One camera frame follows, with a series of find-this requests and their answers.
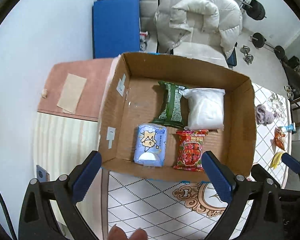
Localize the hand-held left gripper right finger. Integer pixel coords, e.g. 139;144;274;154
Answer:
201;151;285;240

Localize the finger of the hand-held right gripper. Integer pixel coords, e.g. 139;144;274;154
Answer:
281;153;300;178
251;164;282;189

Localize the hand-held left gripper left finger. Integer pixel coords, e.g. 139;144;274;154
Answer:
18;150;103;240

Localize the brown cardboard box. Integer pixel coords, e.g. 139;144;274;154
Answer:
98;52;257;183

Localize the person's left hand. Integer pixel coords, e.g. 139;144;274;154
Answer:
107;224;148;240

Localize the yellow packet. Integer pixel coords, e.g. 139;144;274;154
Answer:
271;151;284;169

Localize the orange snack packet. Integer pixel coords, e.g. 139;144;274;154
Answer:
274;127;287;150

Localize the blue and white bottle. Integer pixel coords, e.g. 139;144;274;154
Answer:
282;123;297;133

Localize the red patterned snack packet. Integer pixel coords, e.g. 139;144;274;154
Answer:
173;129;209;173

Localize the cream striped cloth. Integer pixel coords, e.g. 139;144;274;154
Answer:
33;112;108;240

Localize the purple cloth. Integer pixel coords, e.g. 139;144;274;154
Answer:
255;104;276;125

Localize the clear plastic wrapper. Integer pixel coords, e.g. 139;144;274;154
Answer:
267;92;287;118

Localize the white diamond-pattern tablecloth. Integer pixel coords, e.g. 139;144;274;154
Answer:
107;82;294;240

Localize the white plastic bag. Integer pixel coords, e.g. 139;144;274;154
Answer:
181;88;226;131

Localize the blue cartoon tissue pack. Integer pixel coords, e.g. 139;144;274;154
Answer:
133;123;168;168

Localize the brown paper sheet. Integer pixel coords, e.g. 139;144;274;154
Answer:
57;73;87;113

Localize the green snack packet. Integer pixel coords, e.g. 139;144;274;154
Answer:
152;81;190;128

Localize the black weight bench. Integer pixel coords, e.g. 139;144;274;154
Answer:
281;54;300;92

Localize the chrome dumbbell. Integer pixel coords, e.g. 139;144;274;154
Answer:
241;45;255;66

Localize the blue cushion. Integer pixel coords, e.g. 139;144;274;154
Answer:
224;47;238;67

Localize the small red and white item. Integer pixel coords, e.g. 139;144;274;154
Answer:
139;30;151;51

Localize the blue folded mat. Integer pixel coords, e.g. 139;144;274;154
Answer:
92;0;141;59

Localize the barbell with black plate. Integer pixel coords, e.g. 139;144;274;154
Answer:
199;0;266;21

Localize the white down jacket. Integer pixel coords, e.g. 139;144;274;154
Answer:
153;0;243;58

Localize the black cable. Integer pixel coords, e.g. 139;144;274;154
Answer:
0;174;17;240

